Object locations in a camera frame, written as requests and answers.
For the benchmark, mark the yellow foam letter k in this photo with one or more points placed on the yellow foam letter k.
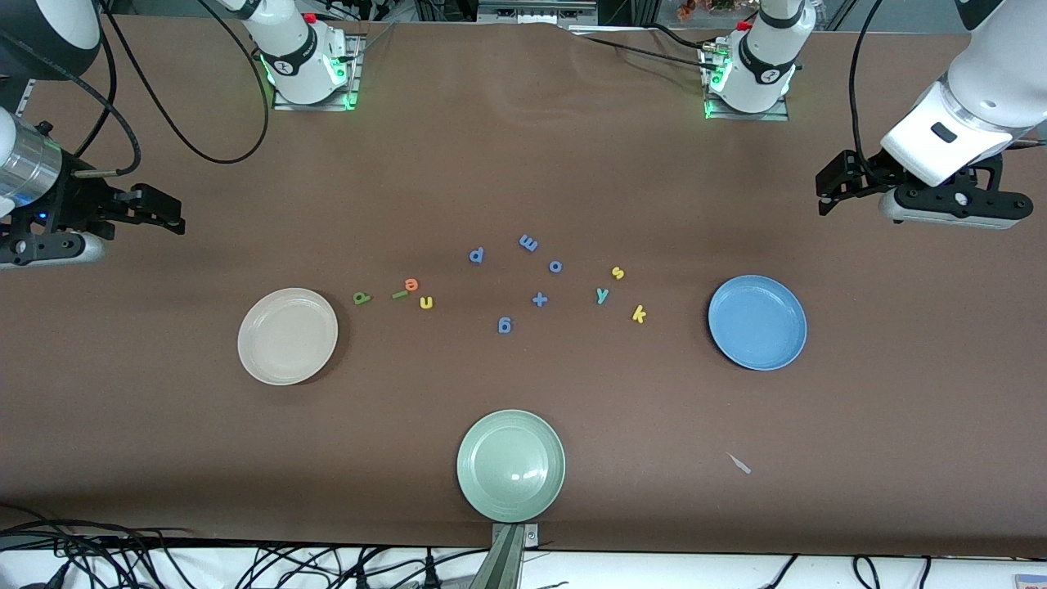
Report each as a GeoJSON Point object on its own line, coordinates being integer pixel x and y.
{"type": "Point", "coordinates": [638, 314]}

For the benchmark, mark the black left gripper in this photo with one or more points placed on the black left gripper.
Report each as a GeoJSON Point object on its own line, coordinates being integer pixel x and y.
{"type": "Point", "coordinates": [869, 176]}

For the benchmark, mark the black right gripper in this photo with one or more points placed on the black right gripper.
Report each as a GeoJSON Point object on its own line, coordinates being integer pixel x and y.
{"type": "Point", "coordinates": [75, 202]}

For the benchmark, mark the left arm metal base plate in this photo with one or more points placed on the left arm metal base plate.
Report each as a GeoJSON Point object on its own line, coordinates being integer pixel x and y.
{"type": "Point", "coordinates": [748, 117]}

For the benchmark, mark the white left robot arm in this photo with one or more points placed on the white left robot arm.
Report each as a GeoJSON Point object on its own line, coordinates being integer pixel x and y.
{"type": "Point", "coordinates": [990, 90]}

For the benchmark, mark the aluminium table edge rail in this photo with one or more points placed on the aluminium table edge rail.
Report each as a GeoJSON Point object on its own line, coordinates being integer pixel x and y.
{"type": "Point", "coordinates": [24, 96]}

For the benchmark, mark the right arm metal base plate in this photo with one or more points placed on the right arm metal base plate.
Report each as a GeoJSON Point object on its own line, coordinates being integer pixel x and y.
{"type": "Point", "coordinates": [357, 82]}

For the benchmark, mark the grey metal camera mount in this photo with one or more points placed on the grey metal camera mount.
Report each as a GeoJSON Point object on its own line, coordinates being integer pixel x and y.
{"type": "Point", "coordinates": [507, 564]}

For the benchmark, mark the blue round plate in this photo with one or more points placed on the blue round plate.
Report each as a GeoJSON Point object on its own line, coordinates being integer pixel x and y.
{"type": "Point", "coordinates": [757, 323]}

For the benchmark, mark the green round plate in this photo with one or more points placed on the green round plate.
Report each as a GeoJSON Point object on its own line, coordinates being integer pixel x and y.
{"type": "Point", "coordinates": [511, 466]}

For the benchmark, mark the blue foam letter m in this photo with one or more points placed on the blue foam letter m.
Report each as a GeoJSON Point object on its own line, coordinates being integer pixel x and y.
{"type": "Point", "coordinates": [528, 243]}

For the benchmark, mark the small white paper scrap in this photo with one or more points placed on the small white paper scrap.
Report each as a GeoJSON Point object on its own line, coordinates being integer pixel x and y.
{"type": "Point", "coordinates": [740, 465]}

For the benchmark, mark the beige round plate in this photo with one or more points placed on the beige round plate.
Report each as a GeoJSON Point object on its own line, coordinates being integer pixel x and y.
{"type": "Point", "coordinates": [286, 339]}

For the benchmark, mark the grey metal frame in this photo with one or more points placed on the grey metal frame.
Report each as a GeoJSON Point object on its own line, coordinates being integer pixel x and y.
{"type": "Point", "coordinates": [532, 12]}

